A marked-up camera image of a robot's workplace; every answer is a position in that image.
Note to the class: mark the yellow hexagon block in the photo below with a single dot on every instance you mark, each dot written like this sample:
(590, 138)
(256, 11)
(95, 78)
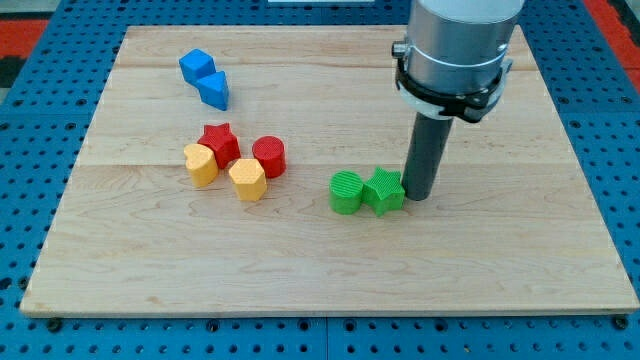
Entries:
(249, 179)

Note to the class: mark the green cylinder block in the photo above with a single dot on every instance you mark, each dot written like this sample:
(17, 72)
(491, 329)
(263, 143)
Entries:
(346, 189)

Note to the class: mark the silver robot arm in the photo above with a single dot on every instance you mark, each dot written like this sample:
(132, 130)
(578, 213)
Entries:
(452, 61)

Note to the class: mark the red star block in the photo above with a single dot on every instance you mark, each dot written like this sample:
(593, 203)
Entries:
(223, 142)

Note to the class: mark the blue triangle block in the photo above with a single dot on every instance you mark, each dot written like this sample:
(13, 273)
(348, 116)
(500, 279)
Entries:
(213, 90)

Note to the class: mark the blue cube block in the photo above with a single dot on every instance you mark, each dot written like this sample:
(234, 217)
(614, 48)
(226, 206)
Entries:
(195, 65)

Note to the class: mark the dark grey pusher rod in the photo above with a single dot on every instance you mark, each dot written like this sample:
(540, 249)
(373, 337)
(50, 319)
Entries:
(426, 147)

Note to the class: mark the wooden board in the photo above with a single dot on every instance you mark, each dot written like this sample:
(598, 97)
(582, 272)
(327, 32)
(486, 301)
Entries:
(510, 228)

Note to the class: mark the red cylinder block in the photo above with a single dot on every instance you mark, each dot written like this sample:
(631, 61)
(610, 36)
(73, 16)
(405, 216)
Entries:
(270, 153)

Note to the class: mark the yellow heart block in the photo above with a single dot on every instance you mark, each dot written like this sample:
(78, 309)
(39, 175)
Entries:
(201, 164)

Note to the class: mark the green star block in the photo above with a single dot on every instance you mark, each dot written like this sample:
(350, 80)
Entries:
(383, 191)

